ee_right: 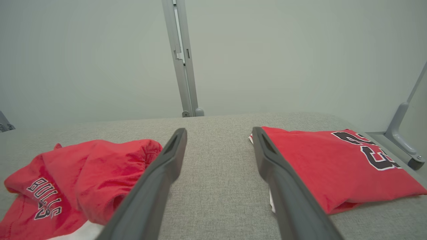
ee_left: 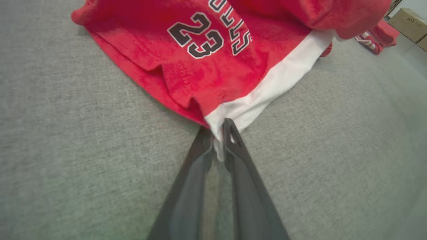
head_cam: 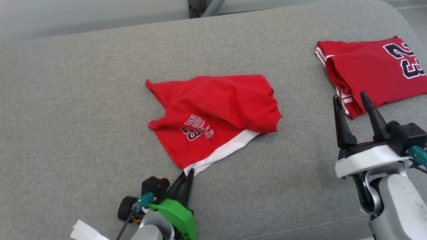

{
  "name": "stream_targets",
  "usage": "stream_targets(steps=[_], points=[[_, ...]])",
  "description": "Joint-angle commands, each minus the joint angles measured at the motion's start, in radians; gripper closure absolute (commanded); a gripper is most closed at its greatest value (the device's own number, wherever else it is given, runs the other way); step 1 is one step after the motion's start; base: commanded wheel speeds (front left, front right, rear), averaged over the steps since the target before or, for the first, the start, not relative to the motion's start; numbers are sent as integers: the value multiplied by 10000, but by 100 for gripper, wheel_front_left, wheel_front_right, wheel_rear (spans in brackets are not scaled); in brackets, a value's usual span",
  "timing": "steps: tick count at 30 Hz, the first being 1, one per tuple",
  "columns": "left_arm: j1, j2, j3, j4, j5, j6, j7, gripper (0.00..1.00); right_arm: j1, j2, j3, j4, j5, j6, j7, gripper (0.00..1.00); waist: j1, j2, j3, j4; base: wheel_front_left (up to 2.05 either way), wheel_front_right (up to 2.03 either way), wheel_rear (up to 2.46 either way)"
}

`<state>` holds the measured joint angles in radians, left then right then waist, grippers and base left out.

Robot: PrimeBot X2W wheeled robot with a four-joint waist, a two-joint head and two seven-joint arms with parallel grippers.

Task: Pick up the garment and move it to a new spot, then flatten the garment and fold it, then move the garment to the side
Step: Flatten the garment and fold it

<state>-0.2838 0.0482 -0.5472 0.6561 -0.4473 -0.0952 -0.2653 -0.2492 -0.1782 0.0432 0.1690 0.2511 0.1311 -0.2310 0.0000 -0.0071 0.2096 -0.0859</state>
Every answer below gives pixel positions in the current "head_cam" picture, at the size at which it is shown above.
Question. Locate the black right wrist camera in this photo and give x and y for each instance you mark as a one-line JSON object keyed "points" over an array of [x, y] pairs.
{"points": [[407, 135]]}

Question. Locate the red Bulls 23 jersey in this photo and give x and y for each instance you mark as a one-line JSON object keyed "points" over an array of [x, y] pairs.
{"points": [[217, 100]]}

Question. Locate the grey metal frame post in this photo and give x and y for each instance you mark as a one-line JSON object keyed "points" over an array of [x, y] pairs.
{"points": [[200, 6]]}

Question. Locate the teal right camera connector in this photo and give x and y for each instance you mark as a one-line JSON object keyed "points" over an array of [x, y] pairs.
{"points": [[418, 155]]}

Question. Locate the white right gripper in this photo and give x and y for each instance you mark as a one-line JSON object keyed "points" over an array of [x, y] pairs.
{"points": [[367, 158]]}

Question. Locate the teal left camera connector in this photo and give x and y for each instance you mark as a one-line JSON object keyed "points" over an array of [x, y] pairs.
{"points": [[143, 200]]}

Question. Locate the red jersey with white sleeves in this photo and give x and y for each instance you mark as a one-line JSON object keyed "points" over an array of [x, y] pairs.
{"points": [[373, 70]]}

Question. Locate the teal camera connector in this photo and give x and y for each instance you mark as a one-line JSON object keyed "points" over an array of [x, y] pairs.
{"points": [[143, 200], [418, 155]]}

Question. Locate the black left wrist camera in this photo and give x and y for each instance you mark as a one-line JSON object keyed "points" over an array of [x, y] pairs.
{"points": [[155, 188]]}

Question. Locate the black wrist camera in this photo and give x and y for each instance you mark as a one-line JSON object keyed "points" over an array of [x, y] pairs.
{"points": [[155, 188], [407, 135]]}

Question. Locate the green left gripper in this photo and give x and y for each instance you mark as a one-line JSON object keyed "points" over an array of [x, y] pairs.
{"points": [[180, 215]]}

